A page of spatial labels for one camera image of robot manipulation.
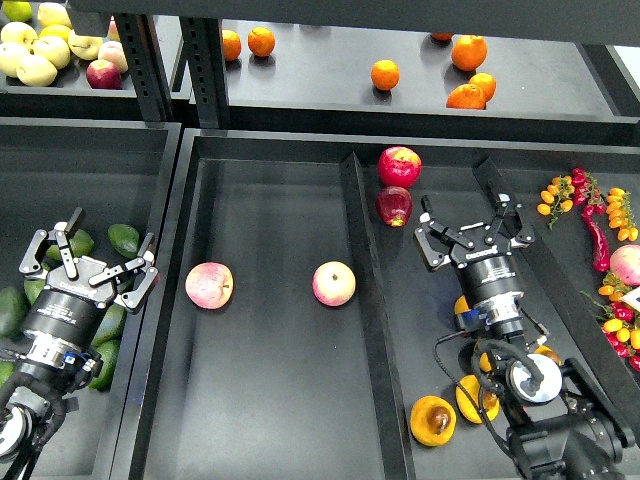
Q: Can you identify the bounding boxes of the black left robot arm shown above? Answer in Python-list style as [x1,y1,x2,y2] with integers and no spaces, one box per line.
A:
[1,208,159,479]

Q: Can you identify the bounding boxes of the black upper left shelf tray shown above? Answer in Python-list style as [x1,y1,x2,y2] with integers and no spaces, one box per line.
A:
[0,14,184,122]

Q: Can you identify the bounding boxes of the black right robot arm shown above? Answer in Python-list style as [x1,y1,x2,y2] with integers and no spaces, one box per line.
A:
[414,193,635,479]

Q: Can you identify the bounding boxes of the round yellow pear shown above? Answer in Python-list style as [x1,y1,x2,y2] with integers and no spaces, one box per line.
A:
[454,295,470,330]

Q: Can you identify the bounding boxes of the dark red apple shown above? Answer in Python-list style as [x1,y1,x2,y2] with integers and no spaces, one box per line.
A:
[375,186,413,228]

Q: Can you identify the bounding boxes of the orange partly hidden top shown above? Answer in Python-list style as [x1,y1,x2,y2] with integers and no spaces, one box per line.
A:
[430,32,453,42]

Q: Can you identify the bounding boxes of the black centre tray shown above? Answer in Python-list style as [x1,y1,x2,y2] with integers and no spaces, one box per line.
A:
[109,127,640,480]

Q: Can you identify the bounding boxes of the green avocado bottom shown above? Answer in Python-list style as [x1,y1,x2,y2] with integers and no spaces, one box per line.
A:
[88,340,120,391]

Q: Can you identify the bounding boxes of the yellow apple middle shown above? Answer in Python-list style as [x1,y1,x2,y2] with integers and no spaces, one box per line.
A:
[32,36,71,70]

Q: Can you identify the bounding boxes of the yellow pear bottom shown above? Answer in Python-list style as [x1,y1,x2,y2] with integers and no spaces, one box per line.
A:
[455,375,500,424]

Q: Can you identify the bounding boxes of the yellow pear right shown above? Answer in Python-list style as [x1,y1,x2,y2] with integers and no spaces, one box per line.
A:
[534,345,562,366]

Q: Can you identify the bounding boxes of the dark green avocado top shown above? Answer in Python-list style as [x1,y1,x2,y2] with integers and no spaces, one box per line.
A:
[107,223,140,259]

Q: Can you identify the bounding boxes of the black shelf tray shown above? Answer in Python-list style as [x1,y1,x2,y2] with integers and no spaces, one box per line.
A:
[0,14,184,122]
[226,23,639,146]

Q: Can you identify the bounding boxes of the red apple on shelf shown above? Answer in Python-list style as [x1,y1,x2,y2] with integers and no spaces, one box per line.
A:
[86,59,122,90]

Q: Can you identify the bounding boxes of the dark green avocado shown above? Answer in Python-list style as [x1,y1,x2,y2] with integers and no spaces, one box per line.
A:
[107,223,140,259]
[23,279,45,305]

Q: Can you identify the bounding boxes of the orange at shelf front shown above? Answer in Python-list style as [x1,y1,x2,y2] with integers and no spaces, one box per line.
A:
[446,83,487,110]

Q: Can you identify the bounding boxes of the yellow apple left edge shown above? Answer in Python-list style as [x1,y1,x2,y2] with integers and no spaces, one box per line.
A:
[0,42,31,78]

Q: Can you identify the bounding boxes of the dark green avocado far left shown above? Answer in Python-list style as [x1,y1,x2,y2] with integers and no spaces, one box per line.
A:
[23,279,45,305]

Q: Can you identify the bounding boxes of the red cherry tomato bunch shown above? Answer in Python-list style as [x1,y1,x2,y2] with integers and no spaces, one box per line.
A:
[571,168,606,214]

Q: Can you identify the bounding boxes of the orange cherry tomato bunch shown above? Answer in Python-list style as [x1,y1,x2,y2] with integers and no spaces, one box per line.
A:
[536,175,575,230]

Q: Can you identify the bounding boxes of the bright red apple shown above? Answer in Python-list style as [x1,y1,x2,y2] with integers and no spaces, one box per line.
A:
[378,146,422,189]

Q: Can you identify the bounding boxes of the mixed cherry tomatoes lower right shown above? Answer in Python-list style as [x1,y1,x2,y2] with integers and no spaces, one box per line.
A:
[581,270,639,373]

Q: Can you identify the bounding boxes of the pink apple centre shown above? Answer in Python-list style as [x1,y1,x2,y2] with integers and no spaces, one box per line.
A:
[312,261,356,307]

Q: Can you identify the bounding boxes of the pink apple left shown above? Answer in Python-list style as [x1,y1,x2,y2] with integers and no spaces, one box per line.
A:
[185,262,234,310]

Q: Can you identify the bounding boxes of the light green avocado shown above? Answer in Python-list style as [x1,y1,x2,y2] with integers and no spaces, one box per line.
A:
[91,304,127,347]

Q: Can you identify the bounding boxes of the large orange on shelf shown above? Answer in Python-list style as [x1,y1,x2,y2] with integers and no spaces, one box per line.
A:
[451,35,488,72]

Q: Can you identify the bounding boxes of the orange on shelf centre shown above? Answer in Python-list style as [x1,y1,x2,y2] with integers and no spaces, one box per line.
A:
[370,59,400,91]

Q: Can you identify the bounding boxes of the yellow pear with brown base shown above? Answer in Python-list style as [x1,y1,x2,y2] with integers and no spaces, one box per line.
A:
[409,396,457,447]

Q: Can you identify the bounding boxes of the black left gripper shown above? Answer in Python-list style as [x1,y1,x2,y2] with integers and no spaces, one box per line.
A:
[18,207,159,350]

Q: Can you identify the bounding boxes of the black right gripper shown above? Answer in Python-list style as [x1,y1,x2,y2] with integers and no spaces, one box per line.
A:
[414,193,534,313]

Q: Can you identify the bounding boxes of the orange tomato bunch right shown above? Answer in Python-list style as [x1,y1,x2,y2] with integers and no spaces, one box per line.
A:
[606,187,639,242]

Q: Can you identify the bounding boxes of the yellow apple front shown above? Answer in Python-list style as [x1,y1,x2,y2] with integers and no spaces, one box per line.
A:
[16,55,58,87]

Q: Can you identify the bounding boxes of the small orange right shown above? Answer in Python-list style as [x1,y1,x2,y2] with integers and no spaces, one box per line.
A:
[469,72,497,102]

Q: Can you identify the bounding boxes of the red chili pepper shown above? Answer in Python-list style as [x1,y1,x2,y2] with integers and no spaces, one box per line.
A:
[581,205,610,273]

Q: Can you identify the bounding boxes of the pink apple right edge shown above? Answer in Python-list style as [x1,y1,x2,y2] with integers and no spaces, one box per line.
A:
[610,244,640,286]

